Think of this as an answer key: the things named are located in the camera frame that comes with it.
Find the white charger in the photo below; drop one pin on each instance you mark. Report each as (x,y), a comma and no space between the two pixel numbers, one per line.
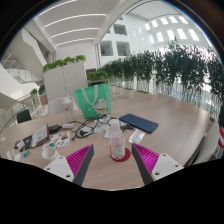
(68,126)

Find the colourful sticker sheet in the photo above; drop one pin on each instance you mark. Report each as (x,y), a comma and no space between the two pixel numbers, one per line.
(58,140)

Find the green tote bag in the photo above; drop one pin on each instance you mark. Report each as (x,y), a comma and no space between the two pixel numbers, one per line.
(90,101)

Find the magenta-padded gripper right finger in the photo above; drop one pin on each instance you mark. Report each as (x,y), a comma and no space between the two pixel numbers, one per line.
(163,165)

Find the white cabinet topped with plants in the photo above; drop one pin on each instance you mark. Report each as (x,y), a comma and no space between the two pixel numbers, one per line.
(65,81)

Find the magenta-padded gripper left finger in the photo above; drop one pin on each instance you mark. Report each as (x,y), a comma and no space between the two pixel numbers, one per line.
(63,166)

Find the flat round red coaster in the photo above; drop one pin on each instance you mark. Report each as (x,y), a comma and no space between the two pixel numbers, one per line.
(127,155)

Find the brown notebook with white paper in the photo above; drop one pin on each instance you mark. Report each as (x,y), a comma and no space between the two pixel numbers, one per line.
(37,136)

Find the dark blue keyboard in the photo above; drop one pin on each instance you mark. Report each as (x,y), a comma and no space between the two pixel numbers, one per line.
(139,123)

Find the blue-green tube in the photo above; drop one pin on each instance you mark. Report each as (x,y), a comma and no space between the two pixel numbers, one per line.
(26,153)

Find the row of green potted trees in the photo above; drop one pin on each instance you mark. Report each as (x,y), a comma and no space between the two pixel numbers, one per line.
(173,71)

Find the low cabinet topped with plants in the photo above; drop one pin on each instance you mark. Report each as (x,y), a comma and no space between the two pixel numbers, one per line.
(97,75)

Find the clear plastic packet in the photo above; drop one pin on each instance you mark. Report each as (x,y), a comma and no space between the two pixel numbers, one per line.
(137,136)

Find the wooden planter with green plant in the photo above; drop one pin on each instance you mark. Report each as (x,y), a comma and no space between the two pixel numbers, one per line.
(41,91)

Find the black power adapter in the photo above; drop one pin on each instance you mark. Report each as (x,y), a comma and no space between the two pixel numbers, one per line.
(55,128)

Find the white chair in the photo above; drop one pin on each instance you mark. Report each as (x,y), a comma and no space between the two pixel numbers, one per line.
(53,106)
(208,143)

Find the glass railing with wooden handrail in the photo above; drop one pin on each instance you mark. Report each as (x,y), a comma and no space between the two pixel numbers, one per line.
(8,115)

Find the clear plastic water bottle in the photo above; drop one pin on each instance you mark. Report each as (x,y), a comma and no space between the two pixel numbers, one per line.
(117,146)

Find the clear lidded tumbler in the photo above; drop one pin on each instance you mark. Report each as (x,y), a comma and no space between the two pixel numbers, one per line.
(68,108)

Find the black chair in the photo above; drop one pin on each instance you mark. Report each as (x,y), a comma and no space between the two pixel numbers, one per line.
(24,116)

